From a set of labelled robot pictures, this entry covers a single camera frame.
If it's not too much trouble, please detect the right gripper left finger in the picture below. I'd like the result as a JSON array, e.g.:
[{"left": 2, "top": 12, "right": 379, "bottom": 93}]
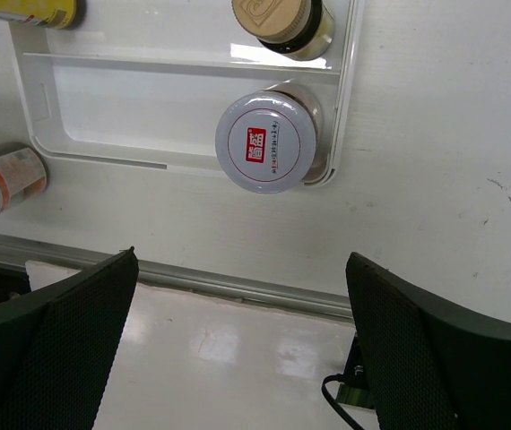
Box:
[{"left": 0, "top": 249, "right": 139, "bottom": 429}]

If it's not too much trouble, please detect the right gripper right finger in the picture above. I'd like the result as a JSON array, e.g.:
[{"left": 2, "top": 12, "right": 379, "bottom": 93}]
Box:
[{"left": 346, "top": 253, "right": 511, "bottom": 429}]

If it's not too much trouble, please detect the short jar red label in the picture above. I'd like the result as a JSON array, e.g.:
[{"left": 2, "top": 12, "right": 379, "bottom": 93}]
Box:
[
  {"left": 0, "top": 142, "right": 48, "bottom": 213},
  {"left": 214, "top": 81, "right": 324, "bottom": 194}
]

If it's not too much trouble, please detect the small yellow bottle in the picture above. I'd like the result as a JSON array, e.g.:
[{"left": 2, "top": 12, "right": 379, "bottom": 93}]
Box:
[
  {"left": 231, "top": 0, "right": 335, "bottom": 62},
  {"left": 0, "top": 0, "right": 87, "bottom": 30}
]

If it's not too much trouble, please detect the white divided tray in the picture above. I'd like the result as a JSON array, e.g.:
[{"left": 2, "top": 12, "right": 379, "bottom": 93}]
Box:
[{"left": 10, "top": 1, "right": 365, "bottom": 187}]

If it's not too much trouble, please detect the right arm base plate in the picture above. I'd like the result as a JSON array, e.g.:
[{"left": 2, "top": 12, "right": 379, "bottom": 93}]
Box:
[{"left": 321, "top": 334, "right": 375, "bottom": 430}]

